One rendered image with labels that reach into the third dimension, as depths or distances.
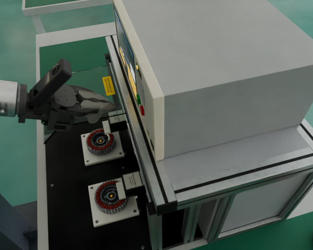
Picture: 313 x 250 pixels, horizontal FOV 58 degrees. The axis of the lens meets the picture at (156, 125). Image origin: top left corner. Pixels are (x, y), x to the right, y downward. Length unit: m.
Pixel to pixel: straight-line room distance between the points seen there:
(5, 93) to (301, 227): 0.94
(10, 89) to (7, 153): 1.71
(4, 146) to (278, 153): 2.02
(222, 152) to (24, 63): 2.63
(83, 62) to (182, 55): 1.05
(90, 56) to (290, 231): 1.25
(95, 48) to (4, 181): 1.11
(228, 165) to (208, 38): 0.29
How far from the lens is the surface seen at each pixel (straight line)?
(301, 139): 0.78
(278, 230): 1.05
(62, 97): 0.66
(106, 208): 0.95
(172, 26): 0.71
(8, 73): 3.05
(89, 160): 1.10
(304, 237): 1.07
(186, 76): 0.56
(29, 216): 1.97
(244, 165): 0.68
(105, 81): 0.95
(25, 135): 2.38
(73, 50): 1.71
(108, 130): 1.04
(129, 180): 0.92
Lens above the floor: 1.67
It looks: 49 degrees down
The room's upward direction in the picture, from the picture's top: 2 degrees counter-clockwise
